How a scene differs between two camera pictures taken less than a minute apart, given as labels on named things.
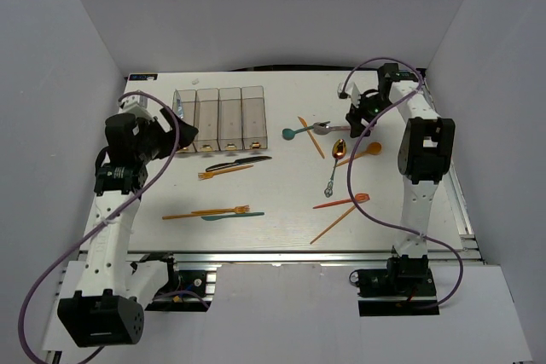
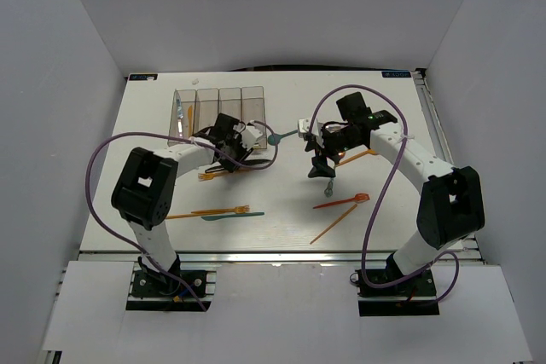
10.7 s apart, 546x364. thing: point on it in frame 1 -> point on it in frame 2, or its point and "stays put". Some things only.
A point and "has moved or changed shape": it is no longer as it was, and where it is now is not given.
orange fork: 241,210 stays put
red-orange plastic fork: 359,198 stays put
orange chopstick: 192,216 stays put
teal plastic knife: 219,217 stays put
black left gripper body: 154,141 -> 235,154
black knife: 246,160 stays put
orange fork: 204,176 stays put
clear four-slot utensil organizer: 228,118 stays put
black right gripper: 354,116 -> 321,168
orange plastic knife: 313,139 has moved or changed shape
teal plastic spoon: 288,134 has moved or changed shape
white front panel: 308,313 stays put
